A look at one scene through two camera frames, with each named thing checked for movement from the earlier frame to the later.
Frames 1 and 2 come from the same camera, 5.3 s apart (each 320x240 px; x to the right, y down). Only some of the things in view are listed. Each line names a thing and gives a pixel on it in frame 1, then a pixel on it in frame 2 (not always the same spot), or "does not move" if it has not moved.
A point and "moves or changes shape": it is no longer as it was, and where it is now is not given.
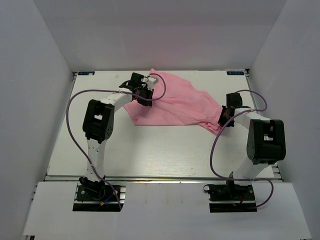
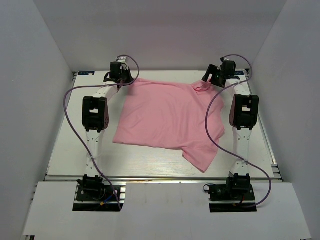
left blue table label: [86, 73] does not move
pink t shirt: [175, 102] moves or changes shape
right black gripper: [225, 118] → [211, 78]
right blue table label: [235, 73] does not move
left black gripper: [145, 98] → [124, 78]
